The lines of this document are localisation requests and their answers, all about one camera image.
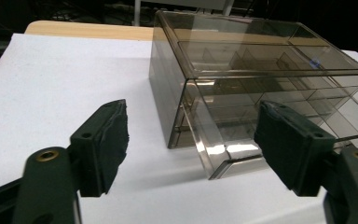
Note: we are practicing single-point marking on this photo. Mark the white table cover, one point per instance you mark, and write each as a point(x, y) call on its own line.
point(59, 77)

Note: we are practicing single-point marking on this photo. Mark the wooden table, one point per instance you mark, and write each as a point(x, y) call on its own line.
point(90, 30)

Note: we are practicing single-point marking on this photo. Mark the smoky transparent drawer cabinet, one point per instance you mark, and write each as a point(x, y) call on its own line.
point(164, 87)

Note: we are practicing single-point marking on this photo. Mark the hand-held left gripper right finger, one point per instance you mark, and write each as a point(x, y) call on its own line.
point(292, 146)

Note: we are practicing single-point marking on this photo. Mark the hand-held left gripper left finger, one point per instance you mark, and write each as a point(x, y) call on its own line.
point(105, 149)

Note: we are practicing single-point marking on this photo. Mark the smoky transparent plastic drawer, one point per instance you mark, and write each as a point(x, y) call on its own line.
point(183, 138)
point(185, 116)
point(217, 137)

